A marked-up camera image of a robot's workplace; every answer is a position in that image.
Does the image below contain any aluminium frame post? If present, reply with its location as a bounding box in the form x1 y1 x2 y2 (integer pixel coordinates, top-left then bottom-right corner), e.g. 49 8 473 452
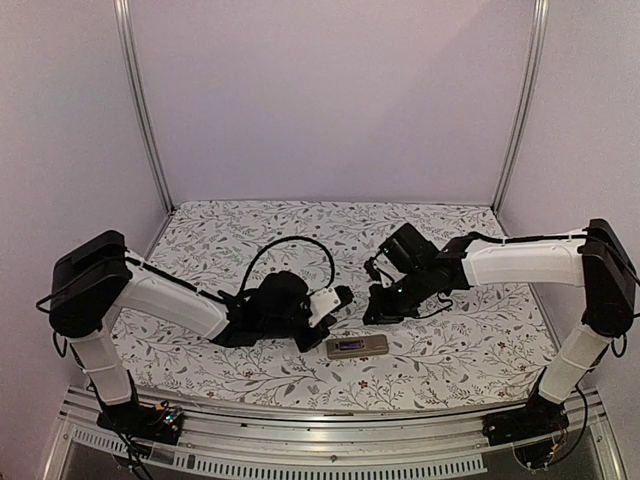
113 0 175 215
491 0 549 217

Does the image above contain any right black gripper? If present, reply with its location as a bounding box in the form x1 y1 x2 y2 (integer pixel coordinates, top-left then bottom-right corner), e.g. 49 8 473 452
362 266 432 325

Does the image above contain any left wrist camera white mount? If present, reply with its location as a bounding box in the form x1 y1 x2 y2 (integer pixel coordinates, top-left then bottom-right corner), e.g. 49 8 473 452
308 285 353 328

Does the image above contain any white remote control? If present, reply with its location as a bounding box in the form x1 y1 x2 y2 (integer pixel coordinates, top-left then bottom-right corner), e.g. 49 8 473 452
326 334 389 359

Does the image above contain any black battery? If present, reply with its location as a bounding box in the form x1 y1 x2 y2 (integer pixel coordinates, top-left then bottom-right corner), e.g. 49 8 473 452
337 341 364 351

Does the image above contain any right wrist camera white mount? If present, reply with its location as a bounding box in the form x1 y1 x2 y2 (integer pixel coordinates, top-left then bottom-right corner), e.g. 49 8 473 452
364 255 395 288

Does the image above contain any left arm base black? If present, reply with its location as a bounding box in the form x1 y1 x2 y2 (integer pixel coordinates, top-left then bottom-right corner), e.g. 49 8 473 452
97 397 184 446

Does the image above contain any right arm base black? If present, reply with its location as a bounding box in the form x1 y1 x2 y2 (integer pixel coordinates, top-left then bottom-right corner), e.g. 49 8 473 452
482 393 569 446

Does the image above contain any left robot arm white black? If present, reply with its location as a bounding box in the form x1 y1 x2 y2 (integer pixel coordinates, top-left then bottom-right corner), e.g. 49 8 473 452
36 230 341 434

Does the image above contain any floral patterned table mat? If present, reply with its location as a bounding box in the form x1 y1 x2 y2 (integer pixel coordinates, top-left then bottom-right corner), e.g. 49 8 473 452
112 201 556 410

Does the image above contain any left black camera cable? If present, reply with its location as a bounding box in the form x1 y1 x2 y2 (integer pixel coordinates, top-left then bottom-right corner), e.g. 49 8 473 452
239 236 337 296

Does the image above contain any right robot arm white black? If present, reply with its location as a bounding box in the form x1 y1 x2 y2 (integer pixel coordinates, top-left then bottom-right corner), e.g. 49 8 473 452
363 219 639 436

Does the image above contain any left aluminium frame post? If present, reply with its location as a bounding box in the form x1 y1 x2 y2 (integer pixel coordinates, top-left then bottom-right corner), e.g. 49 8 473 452
113 0 175 215

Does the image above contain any front aluminium rail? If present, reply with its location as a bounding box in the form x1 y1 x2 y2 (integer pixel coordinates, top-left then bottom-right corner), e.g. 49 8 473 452
43 387 629 479

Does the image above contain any right aluminium frame post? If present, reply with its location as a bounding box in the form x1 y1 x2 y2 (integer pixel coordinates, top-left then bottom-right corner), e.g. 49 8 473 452
491 0 549 217

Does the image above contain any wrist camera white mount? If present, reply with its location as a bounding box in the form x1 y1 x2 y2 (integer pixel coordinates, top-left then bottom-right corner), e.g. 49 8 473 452
364 255 395 288
308 285 353 328

